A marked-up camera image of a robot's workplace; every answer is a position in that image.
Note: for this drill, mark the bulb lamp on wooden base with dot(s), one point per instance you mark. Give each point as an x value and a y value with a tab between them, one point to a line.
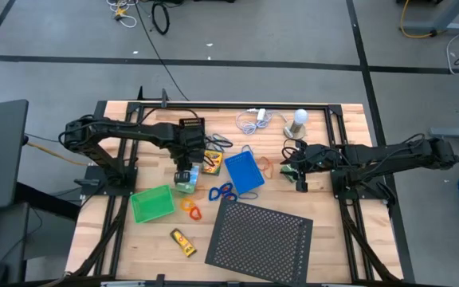
296	126

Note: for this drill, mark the black desk tray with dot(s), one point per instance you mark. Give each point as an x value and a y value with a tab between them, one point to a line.
191	122

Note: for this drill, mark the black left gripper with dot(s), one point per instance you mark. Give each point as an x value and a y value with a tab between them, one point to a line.
189	143

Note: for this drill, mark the pale green landscape box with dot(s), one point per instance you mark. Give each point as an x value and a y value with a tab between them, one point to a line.
194	182

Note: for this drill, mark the yellow glue package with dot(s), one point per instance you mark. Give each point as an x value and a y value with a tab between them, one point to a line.
183	242

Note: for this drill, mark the black desk crossbar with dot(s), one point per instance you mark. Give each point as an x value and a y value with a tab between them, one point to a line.
46	199

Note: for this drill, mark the black aluminium table frame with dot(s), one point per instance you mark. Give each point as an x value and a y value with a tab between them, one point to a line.
335	108

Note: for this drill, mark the grey-blue rubber band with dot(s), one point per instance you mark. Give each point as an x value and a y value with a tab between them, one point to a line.
219	134

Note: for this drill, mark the yellow crayon box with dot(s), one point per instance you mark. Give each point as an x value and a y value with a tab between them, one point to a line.
213	163

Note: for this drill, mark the grey desk foot bar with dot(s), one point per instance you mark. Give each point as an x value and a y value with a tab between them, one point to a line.
456	132

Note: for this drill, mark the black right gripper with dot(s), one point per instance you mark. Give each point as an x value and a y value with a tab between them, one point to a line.
319	158

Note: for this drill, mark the blue rubber band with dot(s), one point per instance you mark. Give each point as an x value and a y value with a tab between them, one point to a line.
246	145

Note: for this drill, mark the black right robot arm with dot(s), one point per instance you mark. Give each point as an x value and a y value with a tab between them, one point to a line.
393	153

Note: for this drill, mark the orange rubber band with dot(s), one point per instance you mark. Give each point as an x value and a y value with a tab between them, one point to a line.
272	169

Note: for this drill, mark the green plastic basket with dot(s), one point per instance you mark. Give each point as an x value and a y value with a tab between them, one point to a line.
151	205

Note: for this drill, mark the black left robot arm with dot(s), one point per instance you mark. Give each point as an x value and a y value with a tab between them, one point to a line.
134	129

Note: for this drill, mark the black perforated metal stand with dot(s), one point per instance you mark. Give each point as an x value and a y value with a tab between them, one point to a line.
259	241

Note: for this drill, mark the grey desk frame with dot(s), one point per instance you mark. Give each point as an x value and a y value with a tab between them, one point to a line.
444	26

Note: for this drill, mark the blue plastic basket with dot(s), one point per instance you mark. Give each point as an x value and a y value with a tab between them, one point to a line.
243	173

